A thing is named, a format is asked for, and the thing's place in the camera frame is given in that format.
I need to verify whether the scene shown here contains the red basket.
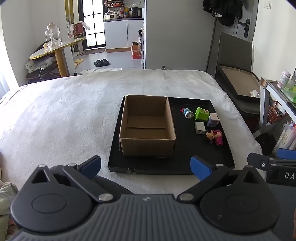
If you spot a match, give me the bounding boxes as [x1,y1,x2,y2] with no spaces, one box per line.
[268,101,287,123]

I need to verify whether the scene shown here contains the black framed glass door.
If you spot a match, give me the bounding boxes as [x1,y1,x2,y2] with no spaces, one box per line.
[79,0,106,49]

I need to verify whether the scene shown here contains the pale green pillow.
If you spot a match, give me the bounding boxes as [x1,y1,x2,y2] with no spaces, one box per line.
[0,181,19,241]

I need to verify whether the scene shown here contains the pink lid jar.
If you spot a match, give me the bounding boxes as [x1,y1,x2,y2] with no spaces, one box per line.
[277,70,291,89]

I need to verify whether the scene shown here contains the brown cardboard box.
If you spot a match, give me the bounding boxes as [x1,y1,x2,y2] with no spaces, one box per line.
[119,95,176,157]

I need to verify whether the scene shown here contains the green packet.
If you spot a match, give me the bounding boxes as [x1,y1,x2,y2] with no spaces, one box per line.
[281,85,296,103]

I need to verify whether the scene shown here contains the grey upholstered board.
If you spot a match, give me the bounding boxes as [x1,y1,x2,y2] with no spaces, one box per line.
[206,32,253,80]

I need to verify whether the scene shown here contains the white power strip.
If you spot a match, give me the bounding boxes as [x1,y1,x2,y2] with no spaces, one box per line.
[25,58,52,70]

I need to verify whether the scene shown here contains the black tray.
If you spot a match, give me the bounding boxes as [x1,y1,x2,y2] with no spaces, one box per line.
[108,96,236,175]

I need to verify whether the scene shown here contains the small glass bottle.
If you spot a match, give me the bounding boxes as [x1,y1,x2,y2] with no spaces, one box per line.
[45,30,55,50]

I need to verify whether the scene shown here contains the small purple container white lid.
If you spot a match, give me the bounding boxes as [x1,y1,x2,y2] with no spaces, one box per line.
[207,113,220,127]

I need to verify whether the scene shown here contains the dark round stool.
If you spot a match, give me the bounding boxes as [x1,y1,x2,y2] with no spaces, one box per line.
[26,67,63,84]

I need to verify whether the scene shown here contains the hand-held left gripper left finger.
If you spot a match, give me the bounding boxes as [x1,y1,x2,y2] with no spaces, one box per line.
[30,156,115,204]

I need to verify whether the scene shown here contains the green plastic container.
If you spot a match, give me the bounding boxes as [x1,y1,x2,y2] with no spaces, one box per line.
[195,107,210,121]

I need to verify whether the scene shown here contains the black hanging jackets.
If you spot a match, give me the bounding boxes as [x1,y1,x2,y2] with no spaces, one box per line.
[203,0,243,26]

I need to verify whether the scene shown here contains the white floor mat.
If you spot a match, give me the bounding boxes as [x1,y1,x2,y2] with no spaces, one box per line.
[80,67,122,75]

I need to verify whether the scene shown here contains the large glass jar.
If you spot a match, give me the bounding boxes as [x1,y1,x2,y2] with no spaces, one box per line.
[47,22,62,47]

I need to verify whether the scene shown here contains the orange cardboard box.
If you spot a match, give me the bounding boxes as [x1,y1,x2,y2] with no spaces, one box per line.
[131,42,141,59]

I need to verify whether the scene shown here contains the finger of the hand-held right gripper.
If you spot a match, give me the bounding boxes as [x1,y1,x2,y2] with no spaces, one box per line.
[269,148,296,166]
[247,152,272,172]

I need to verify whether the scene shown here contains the kitchen spice shelf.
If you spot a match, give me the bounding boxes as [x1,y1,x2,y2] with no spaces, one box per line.
[106,0,125,8]

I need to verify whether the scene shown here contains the grey metal side table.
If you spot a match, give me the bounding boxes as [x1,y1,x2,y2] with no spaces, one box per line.
[259,79,296,135]

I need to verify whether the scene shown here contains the round gold table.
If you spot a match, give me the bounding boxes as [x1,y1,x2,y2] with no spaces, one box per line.
[29,36,86,77]

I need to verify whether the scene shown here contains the white shopping bag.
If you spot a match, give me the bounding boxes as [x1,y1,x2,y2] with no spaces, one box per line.
[273,120,296,151]

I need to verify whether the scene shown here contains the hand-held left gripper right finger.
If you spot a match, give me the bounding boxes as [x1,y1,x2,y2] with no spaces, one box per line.
[177,156,262,202]

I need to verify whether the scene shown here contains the dark storage frame brown board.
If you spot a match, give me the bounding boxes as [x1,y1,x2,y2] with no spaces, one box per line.
[215,64,262,100]

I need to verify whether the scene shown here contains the pink dinosaur toy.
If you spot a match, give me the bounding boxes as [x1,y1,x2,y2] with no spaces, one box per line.
[211,129,224,146]

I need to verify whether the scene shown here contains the grey door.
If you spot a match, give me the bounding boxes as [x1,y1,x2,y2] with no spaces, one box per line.
[232,0,259,44]

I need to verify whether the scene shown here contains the white kitchen cabinet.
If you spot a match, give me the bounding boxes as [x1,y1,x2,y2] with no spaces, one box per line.
[103,19,144,52]

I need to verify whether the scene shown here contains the small blue figurine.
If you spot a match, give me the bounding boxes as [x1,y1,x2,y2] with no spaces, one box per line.
[180,108,194,119]

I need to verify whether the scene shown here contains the white charger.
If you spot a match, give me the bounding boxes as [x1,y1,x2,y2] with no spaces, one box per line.
[195,121,207,135]

